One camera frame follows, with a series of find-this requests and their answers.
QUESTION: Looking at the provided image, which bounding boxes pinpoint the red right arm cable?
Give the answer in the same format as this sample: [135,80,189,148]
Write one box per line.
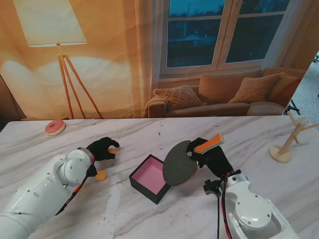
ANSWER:
[221,178,232,239]

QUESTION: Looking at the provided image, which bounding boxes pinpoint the printed living room backdrop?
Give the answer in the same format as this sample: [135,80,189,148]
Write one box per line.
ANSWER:
[0,0,319,122]

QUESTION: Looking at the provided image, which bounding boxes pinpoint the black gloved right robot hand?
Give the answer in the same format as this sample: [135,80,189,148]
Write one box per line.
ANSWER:
[185,137,235,179]

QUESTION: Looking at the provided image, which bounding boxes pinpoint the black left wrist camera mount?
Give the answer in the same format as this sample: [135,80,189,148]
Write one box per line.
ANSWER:
[87,164,98,178]

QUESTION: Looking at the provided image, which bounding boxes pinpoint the black clamp stand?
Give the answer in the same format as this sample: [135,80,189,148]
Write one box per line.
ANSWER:
[284,99,302,117]

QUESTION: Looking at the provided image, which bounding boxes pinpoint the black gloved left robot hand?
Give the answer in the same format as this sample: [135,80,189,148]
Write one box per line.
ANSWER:
[86,137,120,162]

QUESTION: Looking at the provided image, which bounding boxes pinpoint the red black left arm cables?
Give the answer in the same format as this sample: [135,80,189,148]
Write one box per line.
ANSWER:
[56,154,97,217]

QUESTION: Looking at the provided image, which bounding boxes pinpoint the wooden mug tree stand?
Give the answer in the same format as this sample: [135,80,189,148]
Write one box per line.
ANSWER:
[269,111,319,164]

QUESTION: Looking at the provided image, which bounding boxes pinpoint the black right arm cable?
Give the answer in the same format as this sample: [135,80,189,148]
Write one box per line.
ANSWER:
[216,196,223,239]

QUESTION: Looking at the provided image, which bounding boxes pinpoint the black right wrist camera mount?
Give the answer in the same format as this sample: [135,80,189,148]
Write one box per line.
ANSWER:
[203,179,222,198]

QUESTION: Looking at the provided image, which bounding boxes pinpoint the pink frosted donut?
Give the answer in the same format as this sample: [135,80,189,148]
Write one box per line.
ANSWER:
[44,119,66,136]

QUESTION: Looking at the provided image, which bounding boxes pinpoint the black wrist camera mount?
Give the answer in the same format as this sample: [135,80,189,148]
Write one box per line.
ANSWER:
[87,164,98,178]
[203,179,222,198]

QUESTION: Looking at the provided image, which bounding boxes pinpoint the ping pong bat orange handle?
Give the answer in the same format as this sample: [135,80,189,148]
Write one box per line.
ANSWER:
[163,133,225,187]

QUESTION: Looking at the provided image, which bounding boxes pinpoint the black box pink inside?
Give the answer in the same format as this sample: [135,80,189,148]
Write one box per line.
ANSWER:
[129,154,172,205]

